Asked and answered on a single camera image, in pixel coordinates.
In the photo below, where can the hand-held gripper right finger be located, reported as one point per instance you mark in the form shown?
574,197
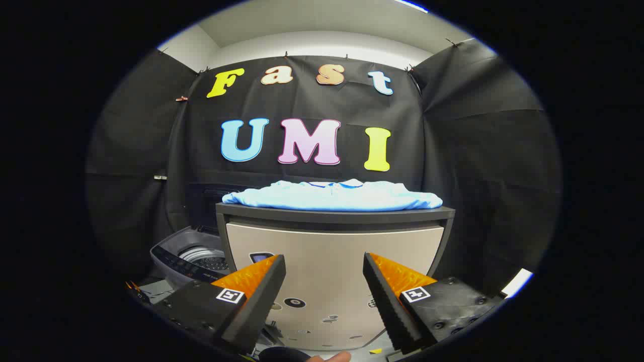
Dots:
385,296

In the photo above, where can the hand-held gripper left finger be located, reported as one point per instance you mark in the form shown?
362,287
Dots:
261,296

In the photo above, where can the grey washing machine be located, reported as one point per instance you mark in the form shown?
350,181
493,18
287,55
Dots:
176,259

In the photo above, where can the light blue polo shirt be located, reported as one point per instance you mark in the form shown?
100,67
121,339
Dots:
332,198

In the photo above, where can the beige cabinet with dark top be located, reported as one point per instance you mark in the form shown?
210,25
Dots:
327,261

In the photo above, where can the white board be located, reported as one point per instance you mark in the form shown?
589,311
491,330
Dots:
518,282

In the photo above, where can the black backdrop cloth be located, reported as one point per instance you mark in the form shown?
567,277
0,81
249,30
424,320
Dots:
312,108

